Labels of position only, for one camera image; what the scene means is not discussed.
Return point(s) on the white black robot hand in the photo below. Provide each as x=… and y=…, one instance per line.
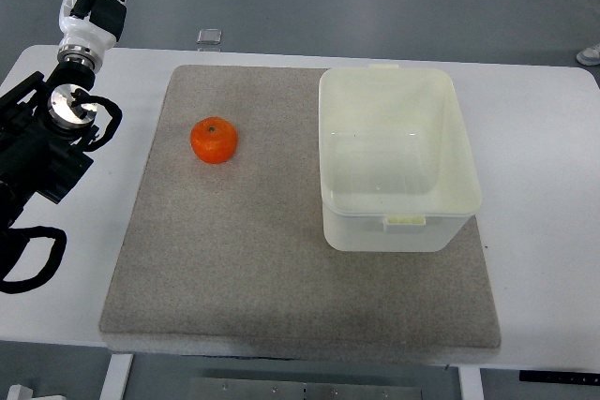
x=93, y=24

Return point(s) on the orange fruit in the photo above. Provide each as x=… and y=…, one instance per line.
x=213, y=140

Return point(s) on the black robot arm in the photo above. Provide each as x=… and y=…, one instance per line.
x=49, y=126

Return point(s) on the translucent white plastic box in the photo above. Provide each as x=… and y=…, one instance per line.
x=396, y=166

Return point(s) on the small clear floor plate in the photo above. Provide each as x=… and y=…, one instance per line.
x=209, y=36

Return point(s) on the grey foam mat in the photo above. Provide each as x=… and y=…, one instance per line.
x=230, y=260

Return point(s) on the white table leg left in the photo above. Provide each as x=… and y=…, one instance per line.
x=116, y=378

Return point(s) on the white table leg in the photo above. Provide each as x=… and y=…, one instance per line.
x=470, y=382
x=116, y=378

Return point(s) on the white object bottom left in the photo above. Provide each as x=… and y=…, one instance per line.
x=19, y=392

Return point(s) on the white blue shoe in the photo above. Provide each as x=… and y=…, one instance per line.
x=590, y=56

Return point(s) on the white table leg right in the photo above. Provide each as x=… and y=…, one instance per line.
x=470, y=382

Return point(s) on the black table control panel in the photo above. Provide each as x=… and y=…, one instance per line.
x=557, y=377

